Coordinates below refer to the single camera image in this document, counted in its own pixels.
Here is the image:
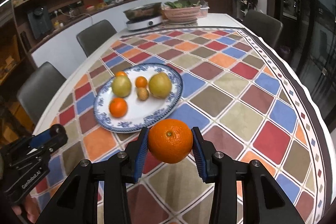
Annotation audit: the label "dark plum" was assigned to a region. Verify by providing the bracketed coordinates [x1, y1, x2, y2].
[50, 124, 66, 137]

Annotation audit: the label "orange tangerine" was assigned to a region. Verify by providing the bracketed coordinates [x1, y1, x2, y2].
[109, 97, 128, 118]
[115, 71, 127, 77]
[135, 76, 147, 88]
[148, 119, 193, 164]

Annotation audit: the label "orange top tangerine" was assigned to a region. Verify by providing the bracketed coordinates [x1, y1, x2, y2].
[109, 97, 128, 118]

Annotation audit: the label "brown kiwi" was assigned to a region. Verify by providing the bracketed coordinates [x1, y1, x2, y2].
[137, 88, 149, 101]

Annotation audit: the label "yellow green pear fruit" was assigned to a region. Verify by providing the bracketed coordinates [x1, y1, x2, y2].
[148, 72, 172, 99]

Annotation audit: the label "large green pomelo fruit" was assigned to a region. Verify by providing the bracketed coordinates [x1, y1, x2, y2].
[111, 76, 131, 98]

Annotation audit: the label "person left hand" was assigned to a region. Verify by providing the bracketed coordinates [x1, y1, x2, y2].
[11, 194, 41, 223]

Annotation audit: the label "near left dark chair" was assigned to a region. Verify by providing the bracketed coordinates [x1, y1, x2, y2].
[17, 61, 66, 124]

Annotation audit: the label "dark chair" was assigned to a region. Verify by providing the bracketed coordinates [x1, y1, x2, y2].
[17, 61, 66, 124]
[76, 19, 117, 57]
[243, 10, 283, 48]

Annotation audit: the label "blue white porcelain plate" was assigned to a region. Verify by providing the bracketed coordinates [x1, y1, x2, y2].
[93, 63, 184, 134]

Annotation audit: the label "colourful checkered tablecloth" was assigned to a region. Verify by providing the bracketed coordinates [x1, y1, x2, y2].
[32, 28, 333, 223]

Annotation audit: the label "white lower cabinets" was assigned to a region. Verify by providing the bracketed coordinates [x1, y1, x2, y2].
[31, 0, 176, 78]

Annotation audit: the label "far left dark chair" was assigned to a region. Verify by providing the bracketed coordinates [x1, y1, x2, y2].
[76, 19, 117, 57]

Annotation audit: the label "black water dispenser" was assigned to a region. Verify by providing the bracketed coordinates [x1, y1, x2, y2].
[27, 6, 53, 39]

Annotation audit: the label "pink colander basket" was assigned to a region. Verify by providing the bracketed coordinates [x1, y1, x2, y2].
[163, 6, 201, 24]

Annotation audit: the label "white induction cooker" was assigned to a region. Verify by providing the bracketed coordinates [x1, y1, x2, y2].
[126, 16, 163, 31]

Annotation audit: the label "right dark chair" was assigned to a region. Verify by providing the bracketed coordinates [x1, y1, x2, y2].
[243, 10, 283, 48]

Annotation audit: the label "green leafy vegetables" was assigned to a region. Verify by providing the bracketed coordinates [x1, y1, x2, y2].
[164, 0, 201, 9]

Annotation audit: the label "steel pan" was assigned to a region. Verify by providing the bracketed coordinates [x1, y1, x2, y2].
[123, 2, 161, 20]

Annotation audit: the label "child seat with pink item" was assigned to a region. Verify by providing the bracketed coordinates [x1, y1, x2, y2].
[236, 0, 259, 16]

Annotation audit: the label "black glass sliding door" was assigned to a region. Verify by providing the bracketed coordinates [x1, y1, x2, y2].
[274, 0, 335, 130]

